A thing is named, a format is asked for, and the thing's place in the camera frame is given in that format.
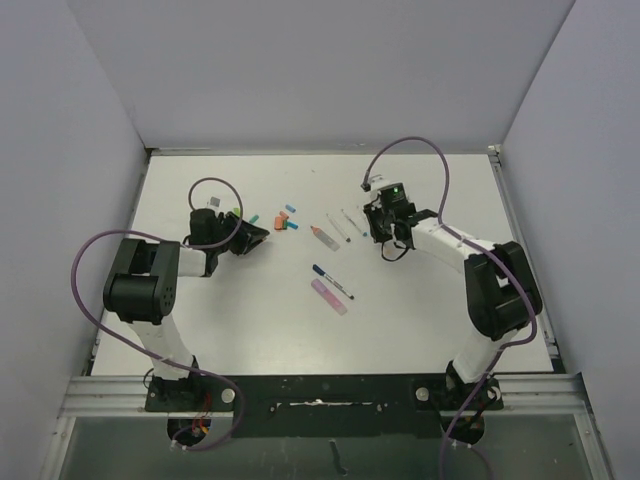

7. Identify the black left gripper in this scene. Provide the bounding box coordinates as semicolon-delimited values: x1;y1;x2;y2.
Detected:
210;212;268;256

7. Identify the sky blue marker pen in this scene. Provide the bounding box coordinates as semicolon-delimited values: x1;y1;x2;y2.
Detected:
341;209;368;238

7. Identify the green marker pen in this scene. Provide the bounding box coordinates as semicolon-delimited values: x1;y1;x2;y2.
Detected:
325;213;351;243

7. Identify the orange cap highlighter pen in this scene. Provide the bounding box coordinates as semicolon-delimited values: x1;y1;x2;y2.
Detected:
311;226;340;251

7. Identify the navy blue marker pen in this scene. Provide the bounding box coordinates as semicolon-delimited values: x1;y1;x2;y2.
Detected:
312;264;355;300

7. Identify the pink highlighter pen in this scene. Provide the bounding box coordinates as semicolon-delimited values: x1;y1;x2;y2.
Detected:
311;279;347;315

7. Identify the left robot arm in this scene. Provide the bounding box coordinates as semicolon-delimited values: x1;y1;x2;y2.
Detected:
103;208;269;411

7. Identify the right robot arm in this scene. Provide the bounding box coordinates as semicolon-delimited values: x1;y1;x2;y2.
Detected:
362;179;543;409

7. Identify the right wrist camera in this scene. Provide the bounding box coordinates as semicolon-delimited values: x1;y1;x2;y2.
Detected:
360;174;391;193

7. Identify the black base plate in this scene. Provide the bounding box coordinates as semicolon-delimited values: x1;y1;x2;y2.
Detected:
144;374;504;446

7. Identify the aluminium frame rail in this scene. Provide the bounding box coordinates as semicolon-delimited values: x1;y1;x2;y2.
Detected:
58;372;589;419

